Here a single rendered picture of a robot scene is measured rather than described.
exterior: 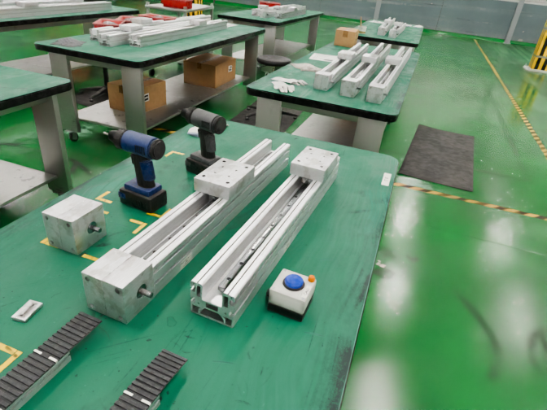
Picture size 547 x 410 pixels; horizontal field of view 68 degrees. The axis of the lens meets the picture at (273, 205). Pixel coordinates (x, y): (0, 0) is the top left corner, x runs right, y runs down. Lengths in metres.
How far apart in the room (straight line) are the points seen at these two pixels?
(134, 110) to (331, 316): 2.62
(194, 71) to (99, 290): 3.99
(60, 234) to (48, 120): 1.60
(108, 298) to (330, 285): 0.49
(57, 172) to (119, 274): 1.95
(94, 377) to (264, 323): 0.33
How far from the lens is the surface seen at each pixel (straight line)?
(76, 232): 1.06
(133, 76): 3.21
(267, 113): 2.64
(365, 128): 2.50
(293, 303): 0.87
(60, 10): 5.24
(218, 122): 1.31
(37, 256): 1.12
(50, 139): 2.68
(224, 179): 1.13
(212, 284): 0.88
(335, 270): 1.05
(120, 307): 0.87
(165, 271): 0.94
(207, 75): 4.65
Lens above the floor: 1.42
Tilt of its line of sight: 30 degrees down
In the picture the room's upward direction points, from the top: 6 degrees clockwise
